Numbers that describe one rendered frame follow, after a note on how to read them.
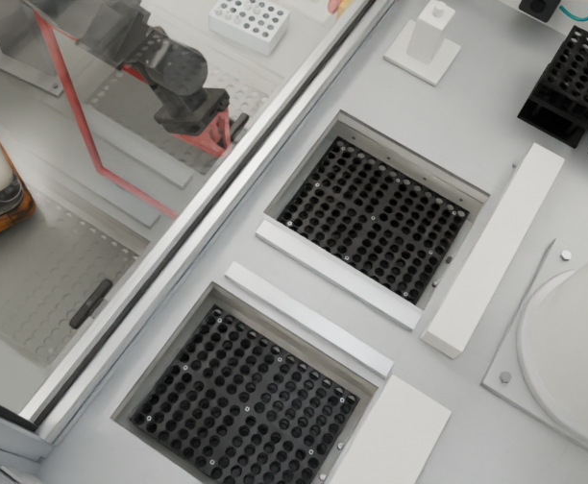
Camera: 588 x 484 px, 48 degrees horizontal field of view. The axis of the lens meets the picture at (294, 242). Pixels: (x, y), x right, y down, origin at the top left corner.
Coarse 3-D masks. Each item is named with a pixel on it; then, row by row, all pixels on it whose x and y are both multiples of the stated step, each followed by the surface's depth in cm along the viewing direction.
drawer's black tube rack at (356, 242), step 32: (352, 160) 96; (320, 192) 97; (352, 192) 94; (384, 192) 94; (416, 192) 95; (288, 224) 91; (320, 224) 91; (352, 224) 92; (384, 224) 92; (416, 224) 93; (448, 224) 93; (352, 256) 90; (384, 256) 90; (416, 256) 91; (416, 288) 92
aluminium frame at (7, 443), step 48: (384, 0) 97; (336, 48) 92; (288, 144) 91; (240, 192) 83; (192, 240) 79; (144, 288) 76; (96, 384) 73; (0, 432) 57; (48, 432) 69; (0, 480) 58
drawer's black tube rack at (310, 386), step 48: (240, 336) 84; (192, 384) 81; (240, 384) 82; (288, 384) 85; (336, 384) 83; (192, 432) 79; (240, 432) 83; (288, 432) 80; (336, 432) 83; (240, 480) 77; (288, 480) 81
